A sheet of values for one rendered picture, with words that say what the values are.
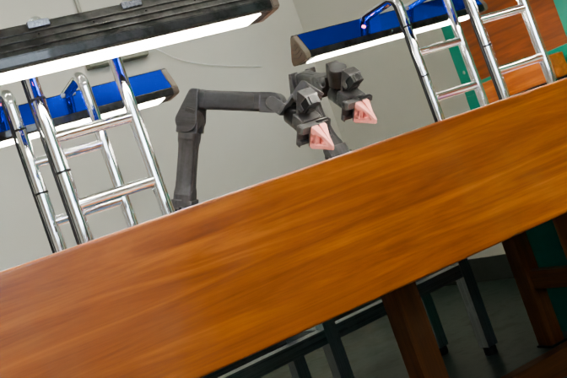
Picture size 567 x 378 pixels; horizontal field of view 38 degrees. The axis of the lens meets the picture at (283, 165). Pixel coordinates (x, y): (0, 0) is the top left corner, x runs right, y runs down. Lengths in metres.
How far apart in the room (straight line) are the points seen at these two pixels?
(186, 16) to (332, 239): 0.49
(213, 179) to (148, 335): 3.32
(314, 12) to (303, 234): 3.69
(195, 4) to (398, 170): 0.47
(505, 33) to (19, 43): 1.72
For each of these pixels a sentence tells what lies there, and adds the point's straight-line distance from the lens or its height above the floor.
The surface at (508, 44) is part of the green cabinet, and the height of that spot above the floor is 0.94.
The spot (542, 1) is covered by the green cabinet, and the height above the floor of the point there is 1.02.
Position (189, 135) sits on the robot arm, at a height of 0.99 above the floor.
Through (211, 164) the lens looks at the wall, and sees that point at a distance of 4.23.
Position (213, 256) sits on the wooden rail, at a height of 0.70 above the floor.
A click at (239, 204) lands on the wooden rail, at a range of 0.96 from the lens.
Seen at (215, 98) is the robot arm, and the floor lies 1.06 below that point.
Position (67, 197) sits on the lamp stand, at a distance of 1.40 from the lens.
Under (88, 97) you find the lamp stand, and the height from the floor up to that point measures 1.06.
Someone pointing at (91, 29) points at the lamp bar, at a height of 1.08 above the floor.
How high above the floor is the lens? 0.74
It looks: 2 degrees up
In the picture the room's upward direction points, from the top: 20 degrees counter-clockwise
